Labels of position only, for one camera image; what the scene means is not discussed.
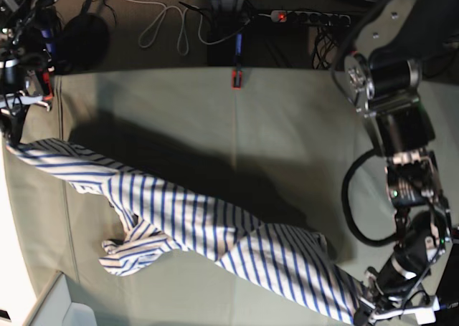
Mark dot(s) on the black power strip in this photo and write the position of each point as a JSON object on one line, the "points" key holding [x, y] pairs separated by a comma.
{"points": [[311, 18]]}

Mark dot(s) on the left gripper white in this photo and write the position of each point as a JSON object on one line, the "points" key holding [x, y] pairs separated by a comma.
{"points": [[390, 295]]}

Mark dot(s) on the red black clamp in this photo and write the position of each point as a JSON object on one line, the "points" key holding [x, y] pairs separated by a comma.
{"points": [[44, 80], [236, 79]]}

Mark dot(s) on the red black centre clamp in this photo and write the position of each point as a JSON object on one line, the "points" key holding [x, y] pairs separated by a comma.
{"points": [[236, 79]]}

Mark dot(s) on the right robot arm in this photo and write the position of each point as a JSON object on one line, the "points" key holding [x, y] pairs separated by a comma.
{"points": [[29, 30]]}

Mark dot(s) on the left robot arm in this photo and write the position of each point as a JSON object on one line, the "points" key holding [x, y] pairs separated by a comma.
{"points": [[382, 59]]}

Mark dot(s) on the blue white striped t-shirt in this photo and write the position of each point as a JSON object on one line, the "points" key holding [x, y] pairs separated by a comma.
{"points": [[159, 216]]}

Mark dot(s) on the black round stand base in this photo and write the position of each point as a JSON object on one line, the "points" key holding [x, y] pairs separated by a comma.
{"points": [[83, 45]]}

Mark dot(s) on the red black left clamp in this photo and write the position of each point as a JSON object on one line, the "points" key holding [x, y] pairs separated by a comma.
{"points": [[44, 80]]}

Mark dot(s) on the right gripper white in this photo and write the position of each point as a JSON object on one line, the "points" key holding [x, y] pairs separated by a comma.
{"points": [[14, 112]]}

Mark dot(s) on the light grey plastic bin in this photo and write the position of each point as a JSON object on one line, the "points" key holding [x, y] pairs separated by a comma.
{"points": [[54, 306]]}

